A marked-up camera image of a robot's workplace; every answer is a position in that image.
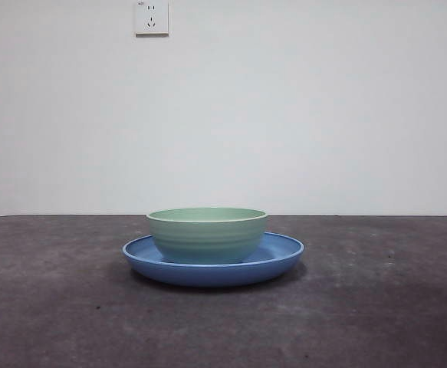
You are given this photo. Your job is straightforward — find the green bowl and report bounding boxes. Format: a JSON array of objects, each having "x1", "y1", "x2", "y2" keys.
[{"x1": 146, "y1": 207, "x2": 269, "y2": 265}]

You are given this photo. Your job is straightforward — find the blue plate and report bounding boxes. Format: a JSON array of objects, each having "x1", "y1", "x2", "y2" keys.
[{"x1": 122, "y1": 231, "x2": 306, "y2": 288}]

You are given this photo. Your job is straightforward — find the white wall socket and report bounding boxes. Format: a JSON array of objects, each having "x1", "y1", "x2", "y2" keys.
[{"x1": 134, "y1": 0, "x2": 169, "y2": 38}]

